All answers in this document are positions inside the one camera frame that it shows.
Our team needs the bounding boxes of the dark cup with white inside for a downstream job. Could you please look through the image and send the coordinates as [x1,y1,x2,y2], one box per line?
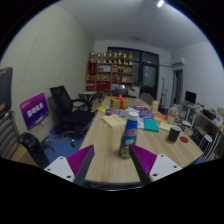
[166,124,182,145]

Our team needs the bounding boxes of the yellow gift box red ribbon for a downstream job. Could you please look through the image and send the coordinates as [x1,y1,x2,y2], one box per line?
[110,94,130,110]

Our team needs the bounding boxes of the large kraft notebook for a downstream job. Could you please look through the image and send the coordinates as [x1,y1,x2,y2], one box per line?
[101,113,128,129]

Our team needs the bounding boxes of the black tripod stand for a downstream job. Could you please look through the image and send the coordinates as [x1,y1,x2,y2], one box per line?
[160,78,168,104]

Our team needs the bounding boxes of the orange book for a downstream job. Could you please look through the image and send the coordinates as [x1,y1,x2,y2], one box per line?
[153,112,169,123]

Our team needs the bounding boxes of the small standing kraft box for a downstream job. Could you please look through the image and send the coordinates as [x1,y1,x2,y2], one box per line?
[150,100,160,114]

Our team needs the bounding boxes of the white round stool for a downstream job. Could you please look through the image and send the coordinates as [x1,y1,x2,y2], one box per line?
[198,133,214,159]

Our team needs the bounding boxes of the black bag with tan trim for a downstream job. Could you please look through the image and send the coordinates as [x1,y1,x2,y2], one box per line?
[0,66,14,118]

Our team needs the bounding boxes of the pink packet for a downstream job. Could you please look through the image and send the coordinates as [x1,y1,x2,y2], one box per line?
[133,104,149,112]

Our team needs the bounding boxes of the beige booklet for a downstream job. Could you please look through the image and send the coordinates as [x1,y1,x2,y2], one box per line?
[158,121,173,132]

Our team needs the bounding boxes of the purple sign board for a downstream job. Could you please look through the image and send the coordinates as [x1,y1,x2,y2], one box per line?
[19,92,50,131]

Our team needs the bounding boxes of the wooden shelf unit with trophies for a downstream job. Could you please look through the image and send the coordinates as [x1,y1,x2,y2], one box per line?
[85,50,134,96]

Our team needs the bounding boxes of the cluttered side desk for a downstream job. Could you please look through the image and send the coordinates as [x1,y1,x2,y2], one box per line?
[181,102,224,158]

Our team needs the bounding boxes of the black computer monitor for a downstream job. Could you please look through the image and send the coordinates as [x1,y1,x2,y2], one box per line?
[185,90,198,105]

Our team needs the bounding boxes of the teal book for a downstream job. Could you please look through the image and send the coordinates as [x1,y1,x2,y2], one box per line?
[143,118,160,133]

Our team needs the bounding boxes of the blue brochure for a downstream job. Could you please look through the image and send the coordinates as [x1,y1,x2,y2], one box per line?
[138,109,155,120]

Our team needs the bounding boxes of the blue drink bottle white cap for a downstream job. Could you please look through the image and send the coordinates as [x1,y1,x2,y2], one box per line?
[119,111,140,160]

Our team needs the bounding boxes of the silver ribbed suitcase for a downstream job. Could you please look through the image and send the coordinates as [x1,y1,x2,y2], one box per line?
[0,111,21,160]

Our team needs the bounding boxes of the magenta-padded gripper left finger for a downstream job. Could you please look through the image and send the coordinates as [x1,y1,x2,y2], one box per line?
[43,144,95,187]

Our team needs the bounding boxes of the black office chair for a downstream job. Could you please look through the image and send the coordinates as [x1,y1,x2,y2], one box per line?
[49,85,96,138]

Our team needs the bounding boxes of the white paper sheet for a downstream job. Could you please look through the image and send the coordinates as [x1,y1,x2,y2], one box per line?
[137,117,145,130]

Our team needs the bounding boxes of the dark glass door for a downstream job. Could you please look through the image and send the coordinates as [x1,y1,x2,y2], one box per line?
[107,46,160,101]

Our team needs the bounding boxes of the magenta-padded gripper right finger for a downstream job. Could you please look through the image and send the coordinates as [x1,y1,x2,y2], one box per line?
[129,143,184,187]

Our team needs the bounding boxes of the black trash bin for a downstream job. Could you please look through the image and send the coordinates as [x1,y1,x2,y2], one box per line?
[18,132,51,169]

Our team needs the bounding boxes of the white air conditioner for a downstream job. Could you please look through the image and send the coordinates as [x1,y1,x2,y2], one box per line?
[171,56,187,67]

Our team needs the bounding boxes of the small round white table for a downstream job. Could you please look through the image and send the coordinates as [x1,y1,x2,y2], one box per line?
[78,90,98,101]

